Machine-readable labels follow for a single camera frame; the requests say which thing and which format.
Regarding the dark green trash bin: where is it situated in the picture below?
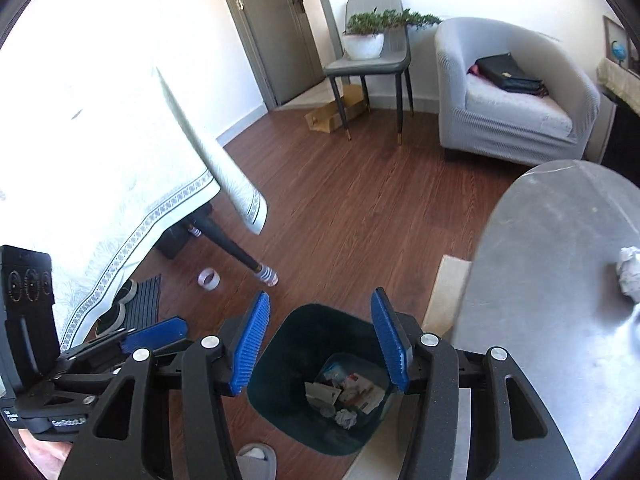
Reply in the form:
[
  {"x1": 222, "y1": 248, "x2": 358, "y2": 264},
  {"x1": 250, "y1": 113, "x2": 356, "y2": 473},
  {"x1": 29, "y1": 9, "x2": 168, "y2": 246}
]
[{"x1": 247, "y1": 302, "x2": 396, "y2": 456}]

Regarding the grey armchair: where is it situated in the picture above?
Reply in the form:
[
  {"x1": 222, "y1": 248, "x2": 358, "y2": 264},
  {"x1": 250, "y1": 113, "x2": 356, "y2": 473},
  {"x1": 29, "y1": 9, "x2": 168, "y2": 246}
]
[{"x1": 433, "y1": 16, "x2": 601, "y2": 167}]

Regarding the crumpled plastic wrapper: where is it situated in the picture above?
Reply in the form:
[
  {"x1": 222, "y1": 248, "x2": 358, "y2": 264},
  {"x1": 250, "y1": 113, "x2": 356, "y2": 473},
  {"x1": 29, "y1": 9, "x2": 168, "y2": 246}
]
[{"x1": 322, "y1": 361, "x2": 351, "y2": 386}]

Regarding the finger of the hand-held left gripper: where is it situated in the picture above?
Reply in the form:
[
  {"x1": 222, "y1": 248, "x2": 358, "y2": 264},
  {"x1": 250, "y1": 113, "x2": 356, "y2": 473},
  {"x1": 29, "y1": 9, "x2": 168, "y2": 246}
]
[
  {"x1": 150, "y1": 337, "x2": 197, "y2": 392},
  {"x1": 59, "y1": 315, "x2": 189, "y2": 369}
]

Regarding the beige lace tablecloth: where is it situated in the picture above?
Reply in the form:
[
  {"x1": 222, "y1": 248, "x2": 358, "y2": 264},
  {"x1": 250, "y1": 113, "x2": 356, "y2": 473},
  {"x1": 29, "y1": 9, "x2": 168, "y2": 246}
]
[{"x1": 597, "y1": 57, "x2": 640, "y2": 97}]

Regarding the grey slipper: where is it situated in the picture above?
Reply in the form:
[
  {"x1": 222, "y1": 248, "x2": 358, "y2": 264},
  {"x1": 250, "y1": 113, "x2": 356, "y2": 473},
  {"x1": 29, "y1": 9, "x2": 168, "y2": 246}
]
[{"x1": 236, "y1": 442, "x2": 277, "y2": 480}]

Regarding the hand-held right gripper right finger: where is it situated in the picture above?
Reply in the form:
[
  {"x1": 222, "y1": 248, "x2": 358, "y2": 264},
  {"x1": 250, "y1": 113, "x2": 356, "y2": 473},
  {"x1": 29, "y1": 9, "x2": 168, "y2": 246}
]
[{"x1": 370, "y1": 287, "x2": 581, "y2": 480}]

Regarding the grey dining chair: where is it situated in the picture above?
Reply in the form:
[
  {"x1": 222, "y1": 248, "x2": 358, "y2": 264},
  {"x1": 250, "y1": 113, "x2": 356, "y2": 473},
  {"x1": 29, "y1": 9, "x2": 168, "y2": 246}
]
[{"x1": 323, "y1": 0, "x2": 415, "y2": 145}]

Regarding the black cabinet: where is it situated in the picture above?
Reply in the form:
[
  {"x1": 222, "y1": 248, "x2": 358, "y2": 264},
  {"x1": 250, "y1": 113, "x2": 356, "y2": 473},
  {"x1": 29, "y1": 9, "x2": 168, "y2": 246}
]
[{"x1": 599, "y1": 87, "x2": 640, "y2": 177}]

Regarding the black leather bag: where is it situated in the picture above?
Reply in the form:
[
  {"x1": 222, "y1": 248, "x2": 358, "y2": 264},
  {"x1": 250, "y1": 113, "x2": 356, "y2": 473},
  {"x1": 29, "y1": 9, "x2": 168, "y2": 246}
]
[{"x1": 473, "y1": 52, "x2": 546, "y2": 96}]

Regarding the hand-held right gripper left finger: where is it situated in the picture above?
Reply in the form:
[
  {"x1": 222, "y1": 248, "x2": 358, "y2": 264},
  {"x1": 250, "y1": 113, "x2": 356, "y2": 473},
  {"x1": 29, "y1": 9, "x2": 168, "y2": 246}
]
[{"x1": 72, "y1": 291, "x2": 271, "y2": 480}]

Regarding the bonsai in white pot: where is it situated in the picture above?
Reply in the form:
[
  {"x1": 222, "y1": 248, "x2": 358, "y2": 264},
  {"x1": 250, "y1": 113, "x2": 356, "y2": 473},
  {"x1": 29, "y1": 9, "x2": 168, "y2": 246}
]
[{"x1": 342, "y1": 8, "x2": 444, "y2": 61}]

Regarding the flat cardboard box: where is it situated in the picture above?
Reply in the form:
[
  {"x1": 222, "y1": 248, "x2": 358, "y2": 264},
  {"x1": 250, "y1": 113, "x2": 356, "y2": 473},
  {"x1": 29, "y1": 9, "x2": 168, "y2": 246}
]
[{"x1": 304, "y1": 84, "x2": 371, "y2": 134}]

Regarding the wooden picture frame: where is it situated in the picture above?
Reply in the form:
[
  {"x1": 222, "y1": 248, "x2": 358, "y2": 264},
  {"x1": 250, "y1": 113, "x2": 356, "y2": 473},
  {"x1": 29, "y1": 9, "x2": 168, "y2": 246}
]
[{"x1": 602, "y1": 14, "x2": 632, "y2": 61}]

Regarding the red and white paper packet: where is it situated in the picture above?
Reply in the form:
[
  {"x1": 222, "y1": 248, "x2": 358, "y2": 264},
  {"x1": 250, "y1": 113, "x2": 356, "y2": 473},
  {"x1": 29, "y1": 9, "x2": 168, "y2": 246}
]
[{"x1": 342, "y1": 373, "x2": 384, "y2": 415}]

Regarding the round grey marble table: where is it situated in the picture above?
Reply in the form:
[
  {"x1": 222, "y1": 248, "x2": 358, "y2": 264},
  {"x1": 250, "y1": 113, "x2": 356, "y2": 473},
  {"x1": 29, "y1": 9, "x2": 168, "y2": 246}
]
[{"x1": 452, "y1": 159, "x2": 640, "y2": 480}]

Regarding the black ribbed mat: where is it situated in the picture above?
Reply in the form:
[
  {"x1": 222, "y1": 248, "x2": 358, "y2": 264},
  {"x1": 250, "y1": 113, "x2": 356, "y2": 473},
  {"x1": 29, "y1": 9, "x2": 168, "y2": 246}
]
[{"x1": 119, "y1": 273, "x2": 164, "y2": 331}]

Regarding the black box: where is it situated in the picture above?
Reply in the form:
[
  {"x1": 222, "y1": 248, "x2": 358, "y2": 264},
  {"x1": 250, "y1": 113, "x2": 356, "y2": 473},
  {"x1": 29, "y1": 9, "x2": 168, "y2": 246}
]
[{"x1": 157, "y1": 227, "x2": 194, "y2": 260}]

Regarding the dark sneaker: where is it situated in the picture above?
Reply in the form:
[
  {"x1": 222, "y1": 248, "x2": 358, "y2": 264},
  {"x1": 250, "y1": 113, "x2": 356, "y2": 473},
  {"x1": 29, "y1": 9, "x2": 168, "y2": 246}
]
[
  {"x1": 116, "y1": 279, "x2": 139, "y2": 307},
  {"x1": 94, "y1": 304, "x2": 129, "y2": 337}
]

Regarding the white patterned tablecloth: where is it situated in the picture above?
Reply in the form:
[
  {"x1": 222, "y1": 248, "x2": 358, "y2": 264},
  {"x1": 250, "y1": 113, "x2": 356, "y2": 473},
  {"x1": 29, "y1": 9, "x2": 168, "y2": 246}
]
[{"x1": 0, "y1": 67, "x2": 269, "y2": 357}]

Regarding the person's left hand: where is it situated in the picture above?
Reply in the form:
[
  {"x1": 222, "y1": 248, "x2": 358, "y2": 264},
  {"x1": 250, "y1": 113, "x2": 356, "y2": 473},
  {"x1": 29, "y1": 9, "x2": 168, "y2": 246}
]
[{"x1": 22, "y1": 431, "x2": 72, "y2": 479}]

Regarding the grey door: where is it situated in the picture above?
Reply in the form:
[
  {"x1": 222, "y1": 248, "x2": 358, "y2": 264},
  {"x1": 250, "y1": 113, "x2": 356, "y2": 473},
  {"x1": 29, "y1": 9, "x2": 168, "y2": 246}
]
[{"x1": 212, "y1": 0, "x2": 326, "y2": 109}]

